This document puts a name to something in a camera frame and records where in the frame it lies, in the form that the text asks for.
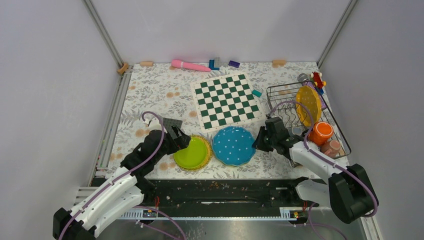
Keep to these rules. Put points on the right tan wooden block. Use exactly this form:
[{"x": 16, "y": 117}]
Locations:
[{"x": 278, "y": 63}]

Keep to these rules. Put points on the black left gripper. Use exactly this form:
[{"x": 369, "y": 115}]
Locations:
[{"x": 179, "y": 143}]

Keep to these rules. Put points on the teal small block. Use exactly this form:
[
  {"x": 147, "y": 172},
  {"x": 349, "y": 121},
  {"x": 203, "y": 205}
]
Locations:
[{"x": 256, "y": 93}]

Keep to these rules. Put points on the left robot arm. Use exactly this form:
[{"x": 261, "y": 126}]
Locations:
[{"x": 125, "y": 189}]

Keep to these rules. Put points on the purple brick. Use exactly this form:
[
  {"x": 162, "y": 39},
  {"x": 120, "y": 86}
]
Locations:
[{"x": 234, "y": 64}]

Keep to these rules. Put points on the dark grey building baseplate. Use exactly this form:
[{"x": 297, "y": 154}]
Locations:
[{"x": 170, "y": 122}]

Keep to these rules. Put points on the grey block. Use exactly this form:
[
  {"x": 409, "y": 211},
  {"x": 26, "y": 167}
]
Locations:
[{"x": 217, "y": 62}]

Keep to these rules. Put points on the clear plastic cup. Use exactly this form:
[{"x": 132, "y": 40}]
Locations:
[{"x": 295, "y": 131}]

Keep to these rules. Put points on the red yellow toy figure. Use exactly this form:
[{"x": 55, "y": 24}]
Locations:
[{"x": 317, "y": 80}]

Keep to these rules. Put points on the blue L-shaped block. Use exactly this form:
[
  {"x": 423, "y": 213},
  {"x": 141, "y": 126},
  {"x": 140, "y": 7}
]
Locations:
[{"x": 212, "y": 65}]

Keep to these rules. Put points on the pink cup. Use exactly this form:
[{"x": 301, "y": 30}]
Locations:
[{"x": 331, "y": 148}]

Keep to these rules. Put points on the tan wooden block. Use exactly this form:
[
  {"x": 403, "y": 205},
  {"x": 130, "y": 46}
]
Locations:
[
  {"x": 146, "y": 63},
  {"x": 278, "y": 63}
]

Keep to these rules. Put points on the orange mug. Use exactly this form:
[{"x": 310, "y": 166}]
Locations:
[{"x": 321, "y": 132}]

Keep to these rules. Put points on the woven bamboo tray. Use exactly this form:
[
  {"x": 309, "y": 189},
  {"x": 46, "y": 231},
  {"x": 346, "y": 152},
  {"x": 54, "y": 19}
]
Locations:
[{"x": 209, "y": 155}]

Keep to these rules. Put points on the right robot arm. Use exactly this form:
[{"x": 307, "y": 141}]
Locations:
[{"x": 346, "y": 190}]

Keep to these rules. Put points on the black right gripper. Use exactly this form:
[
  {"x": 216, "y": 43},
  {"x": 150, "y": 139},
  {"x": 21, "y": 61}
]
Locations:
[{"x": 258, "y": 143}]

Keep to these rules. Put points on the green white chessboard mat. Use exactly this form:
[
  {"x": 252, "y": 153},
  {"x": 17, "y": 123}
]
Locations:
[{"x": 226, "y": 100}]

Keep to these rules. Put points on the left tan wooden block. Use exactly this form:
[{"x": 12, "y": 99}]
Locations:
[{"x": 146, "y": 63}]

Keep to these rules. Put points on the lime green plate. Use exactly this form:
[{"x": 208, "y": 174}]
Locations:
[{"x": 192, "y": 154}]

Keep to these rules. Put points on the pink wand massager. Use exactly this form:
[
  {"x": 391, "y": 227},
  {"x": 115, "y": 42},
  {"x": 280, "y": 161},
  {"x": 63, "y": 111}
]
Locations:
[{"x": 176, "y": 63}]

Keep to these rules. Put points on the yellow dotted plate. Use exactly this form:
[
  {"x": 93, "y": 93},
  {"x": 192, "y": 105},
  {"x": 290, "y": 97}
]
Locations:
[{"x": 310, "y": 108}]

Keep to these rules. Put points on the black wire dish rack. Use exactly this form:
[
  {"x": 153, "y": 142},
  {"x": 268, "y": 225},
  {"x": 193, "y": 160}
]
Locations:
[{"x": 282, "y": 97}]

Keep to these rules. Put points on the corner wooden block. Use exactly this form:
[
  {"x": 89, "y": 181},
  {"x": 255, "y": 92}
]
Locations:
[{"x": 123, "y": 69}]

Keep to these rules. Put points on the blue dotted plate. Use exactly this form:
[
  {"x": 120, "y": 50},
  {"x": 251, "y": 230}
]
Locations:
[{"x": 232, "y": 146}]

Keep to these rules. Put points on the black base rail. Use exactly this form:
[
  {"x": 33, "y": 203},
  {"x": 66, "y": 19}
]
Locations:
[{"x": 225, "y": 198}]

